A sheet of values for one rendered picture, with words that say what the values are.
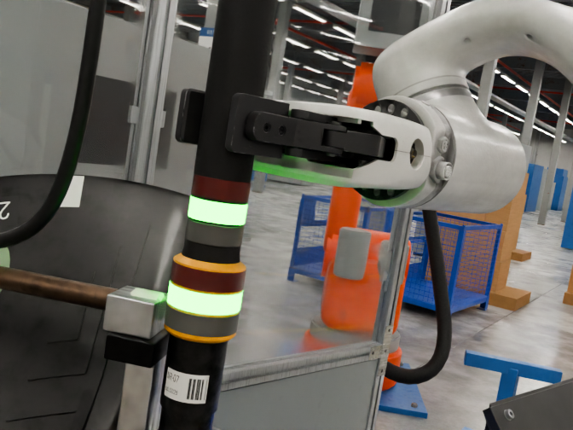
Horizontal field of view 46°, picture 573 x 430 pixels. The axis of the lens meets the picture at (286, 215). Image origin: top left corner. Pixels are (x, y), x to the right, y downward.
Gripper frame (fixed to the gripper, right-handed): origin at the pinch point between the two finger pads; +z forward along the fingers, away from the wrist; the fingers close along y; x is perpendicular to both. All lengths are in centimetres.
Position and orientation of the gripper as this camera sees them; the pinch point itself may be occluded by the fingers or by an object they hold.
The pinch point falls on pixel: (231, 122)
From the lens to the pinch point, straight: 39.7
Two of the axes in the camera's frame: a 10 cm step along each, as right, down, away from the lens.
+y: -7.1, -1.8, 6.8
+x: 1.6, -9.8, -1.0
